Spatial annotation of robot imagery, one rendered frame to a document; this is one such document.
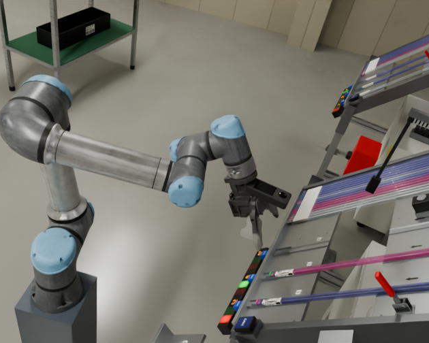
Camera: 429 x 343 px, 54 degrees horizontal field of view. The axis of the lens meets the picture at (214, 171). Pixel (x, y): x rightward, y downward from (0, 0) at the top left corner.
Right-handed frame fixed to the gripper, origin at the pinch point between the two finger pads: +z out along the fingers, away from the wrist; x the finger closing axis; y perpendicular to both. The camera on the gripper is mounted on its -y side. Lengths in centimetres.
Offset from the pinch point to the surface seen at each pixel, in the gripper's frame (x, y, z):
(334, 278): -50, 7, 65
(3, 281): 11, 133, 22
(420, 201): -15.2, -36.2, 0.5
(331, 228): -18.7, -9.8, 12.3
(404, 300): 16.4, -35.1, 3.0
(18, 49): -106, 201, -62
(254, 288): 5.5, 7.9, 15.7
